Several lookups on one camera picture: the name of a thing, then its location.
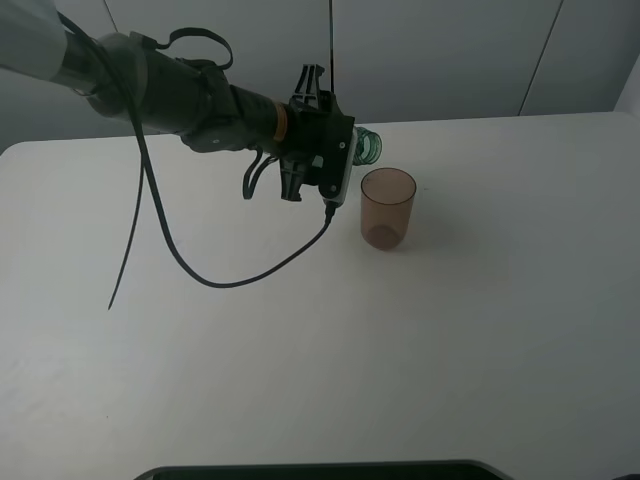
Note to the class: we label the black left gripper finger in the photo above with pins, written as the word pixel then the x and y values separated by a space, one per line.
pixel 307 92
pixel 294 173

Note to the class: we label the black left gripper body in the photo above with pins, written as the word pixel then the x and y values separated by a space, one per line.
pixel 306 127

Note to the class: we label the green transparent water bottle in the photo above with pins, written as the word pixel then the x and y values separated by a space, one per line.
pixel 368 147

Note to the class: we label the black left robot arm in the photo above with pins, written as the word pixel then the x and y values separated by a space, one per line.
pixel 190 98

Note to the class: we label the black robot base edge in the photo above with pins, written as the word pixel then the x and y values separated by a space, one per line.
pixel 438 469

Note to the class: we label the pink translucent plastic cup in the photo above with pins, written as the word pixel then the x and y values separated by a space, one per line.
pixel 387 196

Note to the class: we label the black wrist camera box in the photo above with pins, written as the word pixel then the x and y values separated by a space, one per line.
pixel 337 154

